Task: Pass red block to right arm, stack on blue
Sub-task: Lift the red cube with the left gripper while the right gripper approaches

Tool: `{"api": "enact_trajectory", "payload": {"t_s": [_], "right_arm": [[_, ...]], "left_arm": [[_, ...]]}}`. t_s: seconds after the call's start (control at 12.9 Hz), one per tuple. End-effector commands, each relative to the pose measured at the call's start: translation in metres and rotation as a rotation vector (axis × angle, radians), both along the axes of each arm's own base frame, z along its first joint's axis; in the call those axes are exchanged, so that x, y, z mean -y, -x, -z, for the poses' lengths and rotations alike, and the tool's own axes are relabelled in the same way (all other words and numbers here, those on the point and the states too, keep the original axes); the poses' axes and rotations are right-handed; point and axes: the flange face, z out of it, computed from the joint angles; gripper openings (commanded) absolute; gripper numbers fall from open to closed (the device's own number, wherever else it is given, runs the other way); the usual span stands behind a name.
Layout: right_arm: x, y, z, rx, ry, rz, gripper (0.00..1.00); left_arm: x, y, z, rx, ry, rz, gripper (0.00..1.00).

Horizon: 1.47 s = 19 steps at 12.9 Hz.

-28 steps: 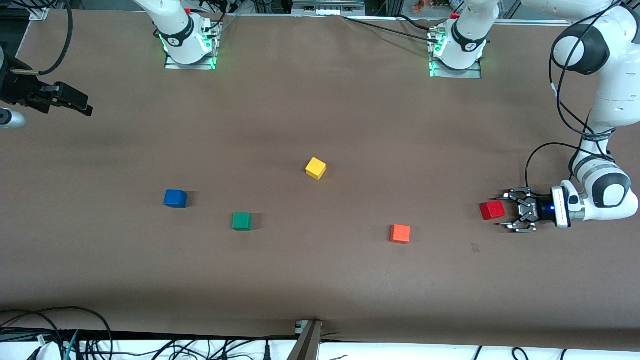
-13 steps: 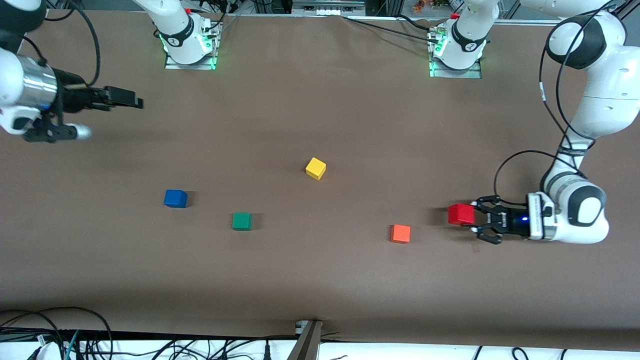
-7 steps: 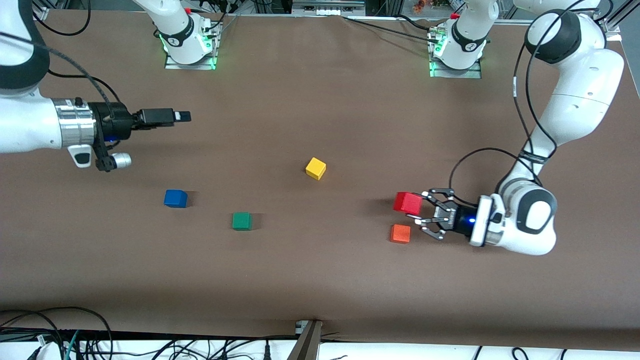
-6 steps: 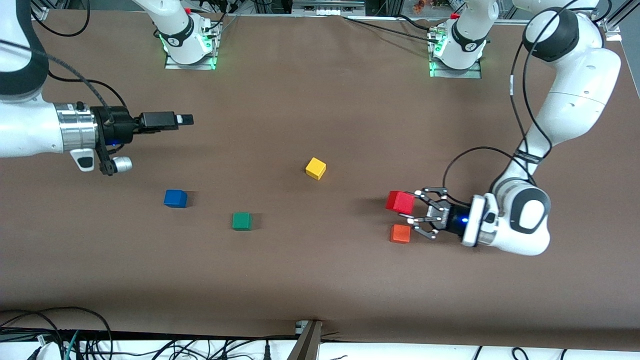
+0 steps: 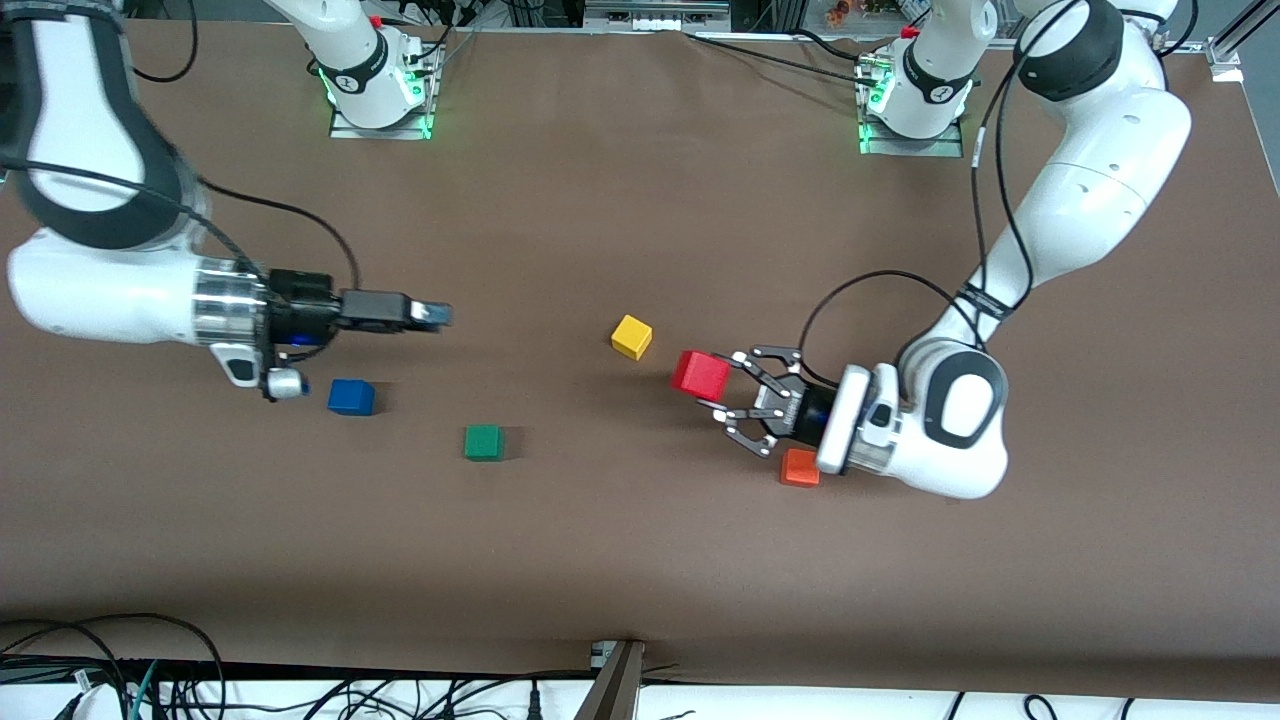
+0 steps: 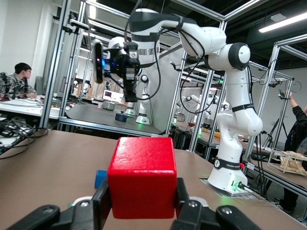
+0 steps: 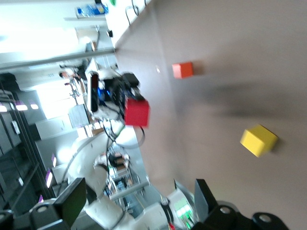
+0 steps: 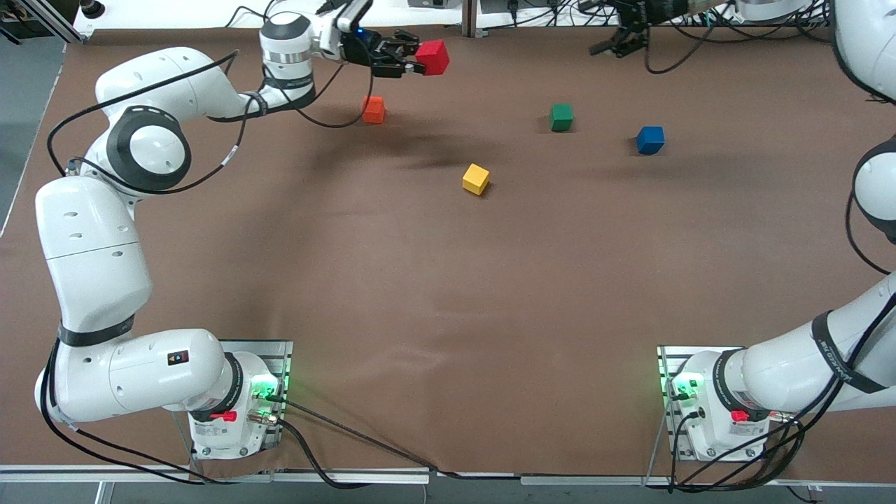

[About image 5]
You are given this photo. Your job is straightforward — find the red block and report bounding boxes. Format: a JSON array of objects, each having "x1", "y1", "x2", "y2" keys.
[{"x1": 670, "y1": 350, "x2": 732, "y2": 403}]

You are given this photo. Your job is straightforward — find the blue block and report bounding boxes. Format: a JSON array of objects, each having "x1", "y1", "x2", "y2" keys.
[{"x1": 327, "y1": 378, "x2": 377, "y2": 417}]

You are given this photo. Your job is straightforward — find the yellow block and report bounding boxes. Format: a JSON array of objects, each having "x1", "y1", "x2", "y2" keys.
[{"x1": 611, "y1": 314, "x2": 654, "y2": 362}]

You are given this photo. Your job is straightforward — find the grey power strip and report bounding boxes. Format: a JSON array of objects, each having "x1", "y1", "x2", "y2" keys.
[{"x1": 585, "y1": 0, "x2": 731, "y2": 31}]

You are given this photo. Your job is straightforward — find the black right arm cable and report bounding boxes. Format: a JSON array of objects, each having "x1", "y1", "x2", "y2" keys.
[{"x1": 0, "y1": 0, "x2": 363, "y2": 293}]

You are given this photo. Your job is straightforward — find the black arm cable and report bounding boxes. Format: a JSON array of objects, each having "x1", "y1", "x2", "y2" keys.
[
  {"x1": 797, "y1": 0, "x2": 1091, "y2": 401},
  {"x1": 0, "y1": 0, "x2": 363, "y2": 293}
]

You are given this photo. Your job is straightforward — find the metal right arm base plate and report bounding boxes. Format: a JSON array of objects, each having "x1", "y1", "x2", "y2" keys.
[{"x1": 330, "y1": 40, "x2": 433, "y2": 141}]

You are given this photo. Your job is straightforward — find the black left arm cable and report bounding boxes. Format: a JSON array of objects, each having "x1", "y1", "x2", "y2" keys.
[{"x1": 797, "y1": 0, "x2": 1091, "y2": 401}]

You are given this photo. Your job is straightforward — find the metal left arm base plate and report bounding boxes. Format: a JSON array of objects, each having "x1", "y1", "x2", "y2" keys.
[{"x1": 858, "y1": 60, "x2": 966, "y2": 158}]

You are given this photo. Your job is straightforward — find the aluminium frame post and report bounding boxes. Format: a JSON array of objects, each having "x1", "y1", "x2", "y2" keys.
[{"x1": 575, "y1": 640, "x2": 646, "y2": 720}]

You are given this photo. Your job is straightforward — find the black base cable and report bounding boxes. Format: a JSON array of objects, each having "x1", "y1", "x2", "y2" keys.
[
  {"x1": 795, "y1": 28, "x2": 876, "y2": 66},
  {"x1": 690, "y1": 33, "x2": 879, "y2": 86}
]

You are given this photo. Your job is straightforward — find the black looped cable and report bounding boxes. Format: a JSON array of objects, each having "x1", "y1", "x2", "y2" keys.
[{"x1": 0, "y1": 612, "x2": 227, "y2": 720}]

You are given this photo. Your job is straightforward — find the teal cable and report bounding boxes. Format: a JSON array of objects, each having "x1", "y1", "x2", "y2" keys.
[{"x1": 125, "y1": 660, "x2": 161, "y2": 720}]

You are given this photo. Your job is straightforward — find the aluminium frame corner bracket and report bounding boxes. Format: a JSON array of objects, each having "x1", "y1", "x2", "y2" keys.
[{"x1": 1205, "y1": 35, "x2": 1246, "y2": 83}]

